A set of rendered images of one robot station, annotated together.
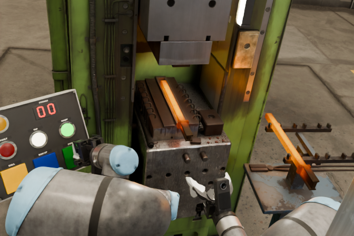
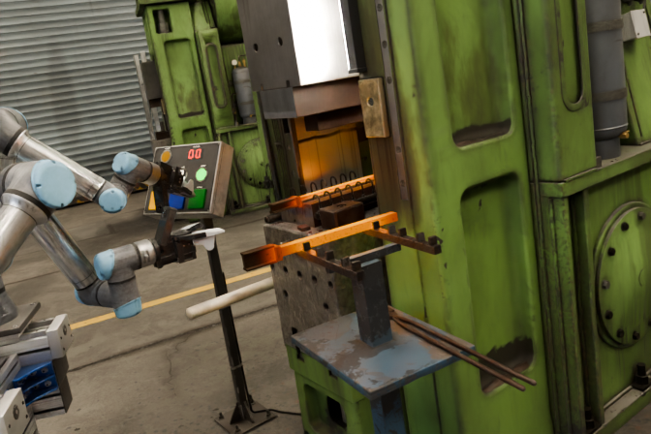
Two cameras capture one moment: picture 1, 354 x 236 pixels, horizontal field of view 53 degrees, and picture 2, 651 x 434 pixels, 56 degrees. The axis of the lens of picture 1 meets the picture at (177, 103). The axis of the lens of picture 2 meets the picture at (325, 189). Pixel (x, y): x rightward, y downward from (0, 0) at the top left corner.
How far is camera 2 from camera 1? 2.16 m
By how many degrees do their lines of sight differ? 71
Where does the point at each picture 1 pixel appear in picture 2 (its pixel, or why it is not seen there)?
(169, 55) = (268, 107)
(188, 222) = (325, 374)
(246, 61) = (376, 125)
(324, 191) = (389, 364)
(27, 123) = (180, 160)
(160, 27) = (256, 75)
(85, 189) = not seen: outside the picture
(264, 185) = (346, 323)
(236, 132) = (410, 259)
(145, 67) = not seen: hidden behind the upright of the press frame
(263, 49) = (401, 108)
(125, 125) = not seen: hidden behind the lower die
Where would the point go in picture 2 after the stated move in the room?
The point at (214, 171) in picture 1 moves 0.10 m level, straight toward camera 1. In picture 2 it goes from (324, 286) to (292, 293)
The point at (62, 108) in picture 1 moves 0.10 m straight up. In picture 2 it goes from (205, 155) to (201, 129)
